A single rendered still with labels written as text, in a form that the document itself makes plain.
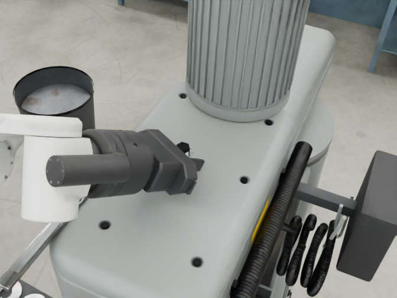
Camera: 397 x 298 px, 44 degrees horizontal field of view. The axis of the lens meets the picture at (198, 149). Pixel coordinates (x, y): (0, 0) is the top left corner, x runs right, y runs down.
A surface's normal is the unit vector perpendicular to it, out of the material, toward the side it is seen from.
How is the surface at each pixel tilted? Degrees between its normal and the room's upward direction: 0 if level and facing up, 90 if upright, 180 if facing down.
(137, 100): 0
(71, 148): 65
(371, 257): 90
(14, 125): 51
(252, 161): 0
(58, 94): 0
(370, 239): 90
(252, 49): 90
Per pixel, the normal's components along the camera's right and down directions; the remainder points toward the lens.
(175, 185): -0.65, 0.00
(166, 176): 0.63, 0.56
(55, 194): 0.40, 0.08
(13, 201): 0.04, -0.71
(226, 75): -0.36, 0.65
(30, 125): -0.30, 0.04
